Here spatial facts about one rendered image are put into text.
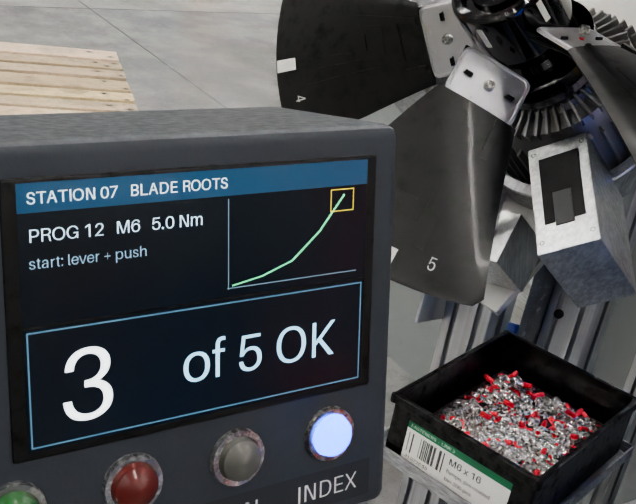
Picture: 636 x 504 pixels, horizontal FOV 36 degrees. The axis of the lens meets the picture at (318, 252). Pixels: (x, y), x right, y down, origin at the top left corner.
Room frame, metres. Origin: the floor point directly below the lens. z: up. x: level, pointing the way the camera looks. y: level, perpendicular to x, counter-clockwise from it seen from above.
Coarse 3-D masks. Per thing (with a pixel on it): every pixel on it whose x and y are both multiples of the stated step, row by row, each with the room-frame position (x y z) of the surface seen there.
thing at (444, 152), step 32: (448, 96) 1.08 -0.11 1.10; (416, 128) 1.06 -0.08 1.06; (448, 128) 1.06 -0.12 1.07; (480, 128) 1.07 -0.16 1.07; (512, 128) 1.08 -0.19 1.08; (416, 160) 1.03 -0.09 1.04; (448, 160) 1.03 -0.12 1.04; (480, 160) 1.05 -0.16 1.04; (416, 192) 1.00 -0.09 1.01; (448, 192) 1.01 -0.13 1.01; (480, 192) 1.02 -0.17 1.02; (416, 224) 0.98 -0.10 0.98; (448, 224) 0.99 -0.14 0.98; (480, 224) 0.99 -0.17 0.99; (416, 256) 0.96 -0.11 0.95; (448, 256) 0.96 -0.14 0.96; (480, 256) 0.97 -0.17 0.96; (416, 288) 0.93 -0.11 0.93; (448, 288) 0.94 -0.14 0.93; (480, 288) 0.94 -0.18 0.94
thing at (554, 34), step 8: (544, 32) 1.08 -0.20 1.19; (552, 32) 1.09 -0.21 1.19; (560, 32) 1.10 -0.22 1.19; (568, 32) 1.11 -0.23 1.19; (576, 32) 1.11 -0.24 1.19; (592, 32) 1.13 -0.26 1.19; (552, 40) 1.07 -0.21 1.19; (560, 40) 1.06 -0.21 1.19; (568, 40) 1.07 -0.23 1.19; (576, 40) 1.08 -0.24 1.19; (584, 40) 1.09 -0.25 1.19; (592, 40) 1.10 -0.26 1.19; (600, 40) 1.11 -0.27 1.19; (608, 40) 1.11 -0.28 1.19; (568, 48) 1.05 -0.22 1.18
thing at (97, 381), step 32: (96, 320) 0.33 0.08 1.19; (128, 320) 0.34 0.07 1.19; (32, 352) 0.31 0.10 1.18; (64, 352) 0.32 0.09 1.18; (96, 352) 0.32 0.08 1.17; (128, 352) 0.33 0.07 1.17; (32, 384) 0.31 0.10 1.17; (64, 384) 0.31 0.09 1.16; (96, 384) 0.32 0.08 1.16; (128, 384) 0.33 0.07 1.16; (32, 416) 0.30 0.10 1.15; (64, 416) 0.31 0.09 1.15; (96, 416) 0.32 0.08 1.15; (128, 416) 0.33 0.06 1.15; (32, 448) 0.30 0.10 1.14
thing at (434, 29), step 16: (448, 0) 1.21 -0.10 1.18; (432, 16) 1.22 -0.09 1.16; (448, 16) 1.21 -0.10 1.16; (432, 32) 1.21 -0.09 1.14; (448, 32) 1.21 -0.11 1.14; (464, 32) 1.20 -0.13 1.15; (432, 48) 1.21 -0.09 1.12; (448, 48) 1.20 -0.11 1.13; (432, 64) 1.21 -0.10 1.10; (448, 64) 1.20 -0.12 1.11
